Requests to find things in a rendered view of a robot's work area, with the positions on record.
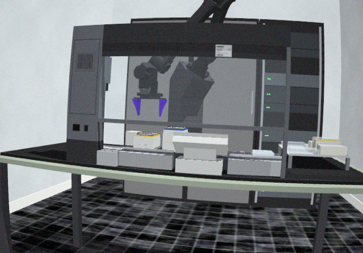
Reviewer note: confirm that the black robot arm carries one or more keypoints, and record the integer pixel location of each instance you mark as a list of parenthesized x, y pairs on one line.
[(218, 8)]

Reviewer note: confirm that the white ready panel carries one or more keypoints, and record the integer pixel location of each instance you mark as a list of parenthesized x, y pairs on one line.
[(129, 138)]

